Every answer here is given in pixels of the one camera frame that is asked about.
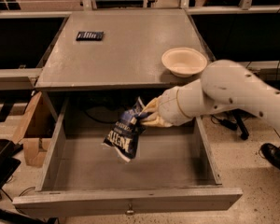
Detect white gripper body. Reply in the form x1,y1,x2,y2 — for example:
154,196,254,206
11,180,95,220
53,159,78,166
157,87,193,126

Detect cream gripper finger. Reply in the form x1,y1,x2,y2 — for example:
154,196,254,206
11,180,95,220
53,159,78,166
143,97,160,113
140,113,173,128

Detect blue chip bag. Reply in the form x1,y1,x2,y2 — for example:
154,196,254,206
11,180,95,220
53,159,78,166
103,97,147,162

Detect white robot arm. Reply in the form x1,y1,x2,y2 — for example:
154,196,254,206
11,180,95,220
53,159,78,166
141,60,280,132

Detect open grey top drawer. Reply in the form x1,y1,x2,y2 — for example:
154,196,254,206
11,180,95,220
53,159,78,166
14,97,243,218

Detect brass drawer knob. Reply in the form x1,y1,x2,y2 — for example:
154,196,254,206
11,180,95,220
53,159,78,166
125,203,135,216

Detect white paper bowl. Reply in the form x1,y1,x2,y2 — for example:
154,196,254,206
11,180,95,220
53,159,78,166
161,48,208,77

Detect black stand leg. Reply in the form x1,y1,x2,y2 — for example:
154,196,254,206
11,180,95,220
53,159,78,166
232,110,249,140

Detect grey cabinet table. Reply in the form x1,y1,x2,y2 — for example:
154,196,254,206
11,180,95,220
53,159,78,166
35,8,220,119

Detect dark flat snack packet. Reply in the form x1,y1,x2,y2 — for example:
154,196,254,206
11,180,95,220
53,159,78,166
76,31,104,41

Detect black shoe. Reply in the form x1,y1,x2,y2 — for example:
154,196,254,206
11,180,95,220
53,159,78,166
260,143,280,170

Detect cardboard box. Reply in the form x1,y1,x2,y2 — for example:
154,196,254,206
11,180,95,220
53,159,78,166
11,92,54,168

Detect black equipment at left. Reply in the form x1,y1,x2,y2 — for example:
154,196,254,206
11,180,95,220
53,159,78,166
0,139,22,189

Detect black power adapter cable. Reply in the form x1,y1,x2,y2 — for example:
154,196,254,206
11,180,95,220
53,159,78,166
209,114,239,132

